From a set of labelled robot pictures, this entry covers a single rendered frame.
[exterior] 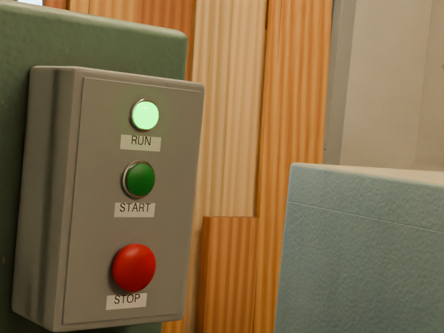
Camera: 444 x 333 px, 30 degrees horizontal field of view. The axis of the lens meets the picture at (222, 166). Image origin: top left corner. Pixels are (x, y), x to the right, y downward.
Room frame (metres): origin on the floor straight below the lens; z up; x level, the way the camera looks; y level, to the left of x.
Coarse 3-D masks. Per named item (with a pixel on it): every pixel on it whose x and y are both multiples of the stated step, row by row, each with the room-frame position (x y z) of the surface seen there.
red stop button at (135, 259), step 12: (120, 252) 0.50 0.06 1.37; (132, 252) 0.51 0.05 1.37; (144, 252) 0.51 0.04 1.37; (120, 264) 0.50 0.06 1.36; (132, 264) 0.51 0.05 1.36; (144, 264) 0.51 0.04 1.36; (120, 276) 0.50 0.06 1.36; (132, 276) 0.51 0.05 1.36; (144, 276) 0.51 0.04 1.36; (132, 288) 0.51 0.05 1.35
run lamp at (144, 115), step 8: (136, 104) 0.51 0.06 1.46; (144, 104) 0.51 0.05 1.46; (152, 104) 0.51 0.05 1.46; (136, 112) 0.51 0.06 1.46; (144, 112) 0.51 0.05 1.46; (152, 112) 0.51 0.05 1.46; (136, 120) 0.51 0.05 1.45; (144, 120) 0.51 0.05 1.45; (152, 120) 0.51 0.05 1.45; (136, 128) 0.51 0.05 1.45; (144, 128) 0.51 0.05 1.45; (152, 128) 0.52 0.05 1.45
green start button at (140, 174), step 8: (136, 160) 0.51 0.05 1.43; (128, 168) 0.51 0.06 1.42; (136, 168) 0.51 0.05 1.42; (144, 168) 0.51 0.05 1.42; (152, 168) 0.52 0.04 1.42; (128, 176) 0.51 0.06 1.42; (136, 176) 0.51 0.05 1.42; (144, 176) 0.51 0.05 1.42; (152, 176) 0.52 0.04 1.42; (128, 184) 0.51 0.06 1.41; (136, 184) 0.51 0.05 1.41; (144, 184) 0.51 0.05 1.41; (152, 184) 0.52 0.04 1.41; (128, 192) 0.51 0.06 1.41; (136, 192) 0.51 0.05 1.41; (144, 192) 0.51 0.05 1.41
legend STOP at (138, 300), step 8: (112, 296) 0.51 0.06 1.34; (120, 296) 0.51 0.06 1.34; (128, 296) 0.52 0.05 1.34; (136, 296) 0.52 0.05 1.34; (144, 296) 0.52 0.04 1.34; (112, 304) 0.51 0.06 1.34; (120, 304) 0.51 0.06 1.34; (128, 304) 0.52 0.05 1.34; (136, 304) 0.52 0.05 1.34; (144, 304) 0.53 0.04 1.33
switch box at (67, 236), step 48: (48, 96) 0.51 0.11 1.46; (96, 96) 0.49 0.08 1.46; (144, 96) 0.52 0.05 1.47; (192, 96) 0.54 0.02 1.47; (48, 144) 0.50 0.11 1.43; (96, 144) 0.50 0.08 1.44; (192, 144) 0.54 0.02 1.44; (48, 192) 0.50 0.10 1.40; (96, 192) 0.50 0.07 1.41; (192, 192) 0.55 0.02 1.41; (48, 240) 0.50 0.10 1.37; (96, 240) 0.50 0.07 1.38; (144, 240) 0.52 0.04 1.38; (48, 288) 0.49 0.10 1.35; (96, 288) 0.50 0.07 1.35; (144, 288) 0.52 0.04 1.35
